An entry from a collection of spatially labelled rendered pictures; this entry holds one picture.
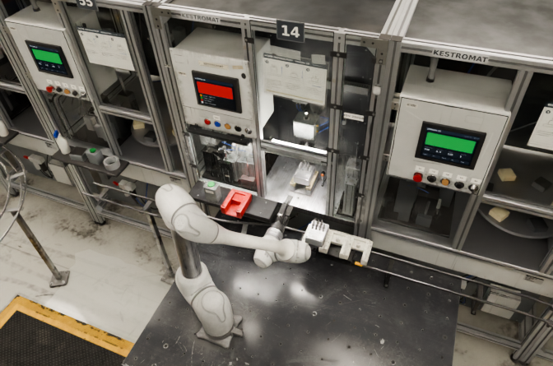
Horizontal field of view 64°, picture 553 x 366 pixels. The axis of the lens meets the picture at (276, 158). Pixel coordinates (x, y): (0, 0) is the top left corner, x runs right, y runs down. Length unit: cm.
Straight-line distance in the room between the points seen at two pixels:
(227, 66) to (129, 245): 208
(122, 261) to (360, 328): 200
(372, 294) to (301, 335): 45
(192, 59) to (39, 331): 224
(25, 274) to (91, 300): 63
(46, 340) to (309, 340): 189
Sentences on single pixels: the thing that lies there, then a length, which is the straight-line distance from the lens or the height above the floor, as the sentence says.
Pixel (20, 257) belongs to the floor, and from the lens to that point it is 412.
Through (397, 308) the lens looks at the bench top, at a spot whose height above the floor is 68.
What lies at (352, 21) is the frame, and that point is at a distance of 198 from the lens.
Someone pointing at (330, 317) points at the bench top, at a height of 68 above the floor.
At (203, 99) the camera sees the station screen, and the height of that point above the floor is 158.
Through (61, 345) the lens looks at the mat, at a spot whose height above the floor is 1.
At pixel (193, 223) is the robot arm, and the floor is 152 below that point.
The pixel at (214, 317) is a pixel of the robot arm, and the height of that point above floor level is 91.
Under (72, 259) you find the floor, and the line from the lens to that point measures 390.
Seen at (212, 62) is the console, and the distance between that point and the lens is 216.
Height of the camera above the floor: 287
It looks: 43 degrees down
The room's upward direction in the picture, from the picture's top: 3 degrees counter-clockwise
